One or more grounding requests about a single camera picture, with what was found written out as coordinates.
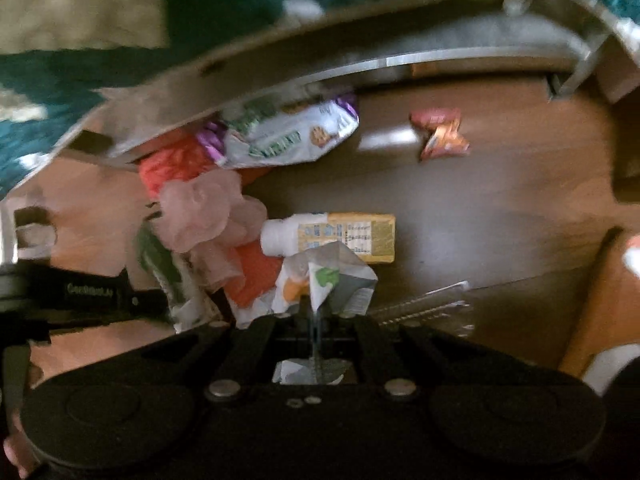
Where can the red orange snack wrapper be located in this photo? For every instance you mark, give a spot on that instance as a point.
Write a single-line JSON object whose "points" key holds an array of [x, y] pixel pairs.
{"points": [[441, 130]]}

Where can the white purple cookie wrapper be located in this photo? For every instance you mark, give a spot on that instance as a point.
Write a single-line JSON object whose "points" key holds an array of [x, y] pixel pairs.
{"points": [[264, 134]]}

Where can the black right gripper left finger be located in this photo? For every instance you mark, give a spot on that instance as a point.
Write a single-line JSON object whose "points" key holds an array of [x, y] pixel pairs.
{"points": [[298, 319]]}

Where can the green white wrapper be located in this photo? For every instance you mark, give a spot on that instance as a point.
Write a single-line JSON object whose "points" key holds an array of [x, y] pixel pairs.
{"points": [[189, 305]]}

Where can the metal bed frame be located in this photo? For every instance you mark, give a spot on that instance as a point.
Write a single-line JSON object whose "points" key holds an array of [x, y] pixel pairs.
{"points": [[374, 43]]}

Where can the yellow juice box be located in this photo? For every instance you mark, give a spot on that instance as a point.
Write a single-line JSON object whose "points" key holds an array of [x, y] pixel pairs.
{"points": [[370, 236]]}

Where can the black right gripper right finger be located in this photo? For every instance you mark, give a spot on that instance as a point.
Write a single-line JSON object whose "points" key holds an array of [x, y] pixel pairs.
{"points": [[334, 315]]}

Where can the white green carton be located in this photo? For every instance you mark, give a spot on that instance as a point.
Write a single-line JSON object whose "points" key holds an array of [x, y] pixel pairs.
{"points": [[332, 277]]}

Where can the red crumpled plastic bag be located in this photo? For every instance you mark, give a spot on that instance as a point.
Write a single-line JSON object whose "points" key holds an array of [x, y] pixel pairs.
{"points": [[183, 160]]}

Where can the teal cream chevron blanket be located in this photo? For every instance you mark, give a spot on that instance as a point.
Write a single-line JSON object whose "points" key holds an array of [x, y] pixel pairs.
{"points": [[200, 10]]}

